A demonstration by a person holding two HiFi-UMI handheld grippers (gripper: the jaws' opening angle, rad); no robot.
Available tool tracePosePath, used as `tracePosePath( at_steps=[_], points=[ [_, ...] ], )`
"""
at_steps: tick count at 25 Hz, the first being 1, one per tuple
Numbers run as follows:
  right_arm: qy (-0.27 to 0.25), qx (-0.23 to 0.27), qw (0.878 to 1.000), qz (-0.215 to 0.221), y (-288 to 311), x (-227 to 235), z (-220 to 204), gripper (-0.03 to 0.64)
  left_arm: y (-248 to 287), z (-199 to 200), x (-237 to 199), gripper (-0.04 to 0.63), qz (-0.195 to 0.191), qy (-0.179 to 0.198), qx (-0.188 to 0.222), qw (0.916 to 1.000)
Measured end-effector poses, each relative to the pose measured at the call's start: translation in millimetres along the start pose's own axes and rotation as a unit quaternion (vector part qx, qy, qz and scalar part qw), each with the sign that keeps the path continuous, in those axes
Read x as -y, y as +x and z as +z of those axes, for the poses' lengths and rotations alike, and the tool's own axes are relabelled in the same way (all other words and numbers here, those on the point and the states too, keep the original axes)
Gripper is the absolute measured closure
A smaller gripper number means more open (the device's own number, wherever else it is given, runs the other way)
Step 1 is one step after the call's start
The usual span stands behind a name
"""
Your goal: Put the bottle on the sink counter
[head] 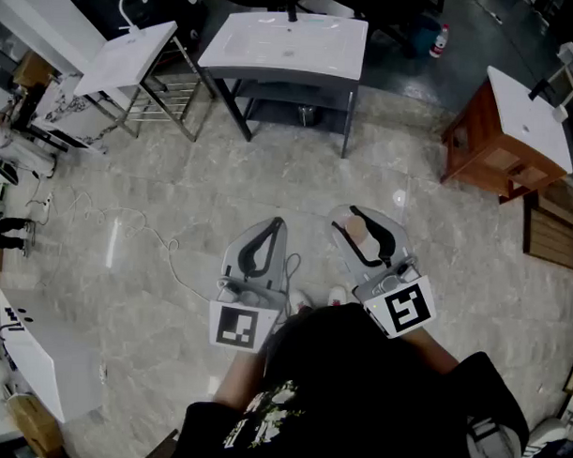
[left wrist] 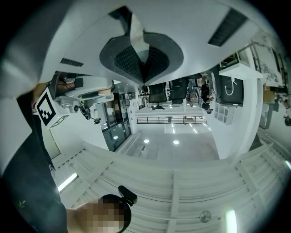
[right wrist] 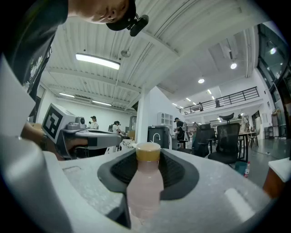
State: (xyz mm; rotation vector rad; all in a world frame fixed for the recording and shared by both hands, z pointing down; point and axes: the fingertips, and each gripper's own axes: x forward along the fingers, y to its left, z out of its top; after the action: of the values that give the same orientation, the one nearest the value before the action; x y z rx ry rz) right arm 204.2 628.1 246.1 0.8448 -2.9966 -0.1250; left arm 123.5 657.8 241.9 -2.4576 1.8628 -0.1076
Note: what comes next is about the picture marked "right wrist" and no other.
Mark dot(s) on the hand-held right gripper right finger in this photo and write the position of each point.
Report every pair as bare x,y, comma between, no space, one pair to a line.
216,193

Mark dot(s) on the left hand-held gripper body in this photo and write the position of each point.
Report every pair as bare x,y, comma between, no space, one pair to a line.
53,121

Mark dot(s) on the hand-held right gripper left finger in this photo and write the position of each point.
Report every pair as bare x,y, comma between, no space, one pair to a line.
91,182

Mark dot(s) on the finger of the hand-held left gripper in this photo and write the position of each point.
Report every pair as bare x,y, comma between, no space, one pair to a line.
109,140

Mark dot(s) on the person's left forearm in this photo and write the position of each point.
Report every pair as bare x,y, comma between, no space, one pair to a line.
31,134

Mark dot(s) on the person's left hand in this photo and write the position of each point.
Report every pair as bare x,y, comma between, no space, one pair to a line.
77,143

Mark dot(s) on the dark wristwatch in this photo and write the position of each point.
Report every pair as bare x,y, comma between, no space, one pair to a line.
44,141

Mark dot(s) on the teal bucket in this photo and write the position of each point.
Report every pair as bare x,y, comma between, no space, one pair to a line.
239,168

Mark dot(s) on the red white spray can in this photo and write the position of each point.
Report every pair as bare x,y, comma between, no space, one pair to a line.
247,170

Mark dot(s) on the white curved faucet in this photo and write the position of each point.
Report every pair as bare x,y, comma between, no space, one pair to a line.
154,137

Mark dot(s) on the black cabinet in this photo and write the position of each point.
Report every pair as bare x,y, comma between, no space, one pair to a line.
163,134

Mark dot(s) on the black mesh office chair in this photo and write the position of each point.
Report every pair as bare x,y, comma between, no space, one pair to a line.
227,138

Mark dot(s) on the white arched shelf cabinet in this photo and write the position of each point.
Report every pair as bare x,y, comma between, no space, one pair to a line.
161,118

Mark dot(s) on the red-brown wooden cabinet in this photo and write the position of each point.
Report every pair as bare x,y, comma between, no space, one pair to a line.
272,184

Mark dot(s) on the wooden table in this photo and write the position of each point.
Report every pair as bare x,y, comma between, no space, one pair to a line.
246,134

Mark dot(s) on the long ceiling light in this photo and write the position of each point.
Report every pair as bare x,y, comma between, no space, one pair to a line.
97,61

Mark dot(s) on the black printed t-shirt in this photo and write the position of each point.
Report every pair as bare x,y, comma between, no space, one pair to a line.
34,34

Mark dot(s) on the black mezzanine railing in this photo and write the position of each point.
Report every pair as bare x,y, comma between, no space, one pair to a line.
244,92

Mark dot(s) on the round ceiling light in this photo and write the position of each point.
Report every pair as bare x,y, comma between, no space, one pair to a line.
201,80
233,66

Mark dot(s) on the person's head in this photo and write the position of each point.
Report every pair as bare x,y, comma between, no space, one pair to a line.
97,11

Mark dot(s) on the black cap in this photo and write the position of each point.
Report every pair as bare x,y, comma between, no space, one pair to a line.
122,20

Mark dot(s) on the black head camera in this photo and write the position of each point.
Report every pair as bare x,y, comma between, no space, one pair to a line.
138,25

